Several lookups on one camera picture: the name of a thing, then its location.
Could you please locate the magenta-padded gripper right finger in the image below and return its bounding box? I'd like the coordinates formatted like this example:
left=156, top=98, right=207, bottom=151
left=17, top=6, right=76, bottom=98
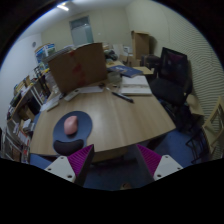
left=129, top=143, right=184, bottom=188

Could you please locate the large brown cardboard box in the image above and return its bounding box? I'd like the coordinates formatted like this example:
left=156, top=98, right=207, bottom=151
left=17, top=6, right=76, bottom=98
left=47, top=42, right=108, bottom=95

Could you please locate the wooden chair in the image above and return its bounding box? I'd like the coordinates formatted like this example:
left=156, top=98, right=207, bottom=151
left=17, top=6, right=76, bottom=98
left=186, top=96, right=224, bottom=161

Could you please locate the cluttered shelf unit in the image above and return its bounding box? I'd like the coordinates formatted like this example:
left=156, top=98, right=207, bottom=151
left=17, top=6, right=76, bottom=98
left=0, top=43, right=58, bottom=164

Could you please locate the dark blue mouse pad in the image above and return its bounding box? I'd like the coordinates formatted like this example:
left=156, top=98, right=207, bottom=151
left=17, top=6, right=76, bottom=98
left=52, top=110, right=93, bottom=157

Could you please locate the tall open cardboard box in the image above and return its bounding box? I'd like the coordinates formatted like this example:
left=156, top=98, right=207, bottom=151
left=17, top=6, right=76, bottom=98
left=130, top=30, right=150, bottom=61

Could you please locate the black marker pen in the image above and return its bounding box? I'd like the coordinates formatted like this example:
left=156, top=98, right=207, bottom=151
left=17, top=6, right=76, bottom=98
left=111, top=91, right=135, bottom=104

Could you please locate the ceiling light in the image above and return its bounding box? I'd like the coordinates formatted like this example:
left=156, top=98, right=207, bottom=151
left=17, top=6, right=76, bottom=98
left=56, top=3, right=70, bottom=12

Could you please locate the black office chair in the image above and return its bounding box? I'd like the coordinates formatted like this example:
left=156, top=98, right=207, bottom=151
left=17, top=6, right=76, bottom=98
left=148, top=47, right=193, bottom=131

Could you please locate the white paper sheet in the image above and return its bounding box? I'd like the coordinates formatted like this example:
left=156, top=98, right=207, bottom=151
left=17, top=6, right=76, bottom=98
left=78, top=85, right=104, bottom=94

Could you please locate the blue book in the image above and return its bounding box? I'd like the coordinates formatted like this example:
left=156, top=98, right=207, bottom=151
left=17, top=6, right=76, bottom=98
left=108, top=64, right=144, bottom=79

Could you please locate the pink computer mouse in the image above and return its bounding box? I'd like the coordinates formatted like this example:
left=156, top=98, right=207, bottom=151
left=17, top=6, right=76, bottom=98
left=63, top=115, right=79, bottom=136

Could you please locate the white book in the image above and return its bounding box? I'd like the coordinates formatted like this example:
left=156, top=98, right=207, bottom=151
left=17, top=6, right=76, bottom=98
left=120, top=75, right=153, bottom=97

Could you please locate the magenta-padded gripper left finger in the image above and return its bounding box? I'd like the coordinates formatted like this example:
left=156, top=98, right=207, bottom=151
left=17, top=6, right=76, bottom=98
left=44, top=144, right=95, bottom=187

